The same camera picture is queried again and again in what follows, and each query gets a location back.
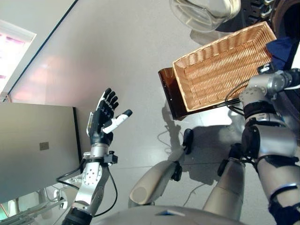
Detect round glass washer door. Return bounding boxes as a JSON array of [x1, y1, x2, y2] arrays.
[[169, 0, 265, 33]]

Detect thin white floor cable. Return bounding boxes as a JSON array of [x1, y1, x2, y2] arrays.
[[157, 130, 183, 153]]

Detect grey partition panel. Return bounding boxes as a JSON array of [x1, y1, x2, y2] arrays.
[[0, 103, 82, 203]]

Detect robot right leg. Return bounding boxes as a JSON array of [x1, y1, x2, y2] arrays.
[[202, 142, 247, 223]]

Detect grey robot torso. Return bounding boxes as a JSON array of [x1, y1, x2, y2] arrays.
[[103, 205, 242, 225]]

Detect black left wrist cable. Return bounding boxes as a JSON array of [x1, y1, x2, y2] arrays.
[[56, 159, 118, 218]]

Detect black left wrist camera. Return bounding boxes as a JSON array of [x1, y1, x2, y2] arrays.
[[104, 151, 119, 166]]

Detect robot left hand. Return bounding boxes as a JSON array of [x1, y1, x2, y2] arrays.
[[86, 88, 133, 144]]

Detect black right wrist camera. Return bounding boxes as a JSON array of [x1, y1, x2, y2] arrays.
[[257, 63, 274, 74]]

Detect grey front-load washing machine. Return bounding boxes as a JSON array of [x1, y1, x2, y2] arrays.
[[243, 0, 300, 132]]

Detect blue garment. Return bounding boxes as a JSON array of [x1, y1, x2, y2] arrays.
[[266, 36, 300, 71]]

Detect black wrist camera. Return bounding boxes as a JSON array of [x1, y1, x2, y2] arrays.
[[104, 151, 119, 166], [257, 63, 274, 74]]

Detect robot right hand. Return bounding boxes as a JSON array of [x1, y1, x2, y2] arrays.
[[284, 67, 300, 90]]

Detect shallow wicker laundry basket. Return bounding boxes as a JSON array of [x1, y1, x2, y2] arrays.
[[172, 21, 278, 113]]

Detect white framed lit window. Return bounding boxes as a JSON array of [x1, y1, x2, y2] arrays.
[[0, 20, 38, 99]]

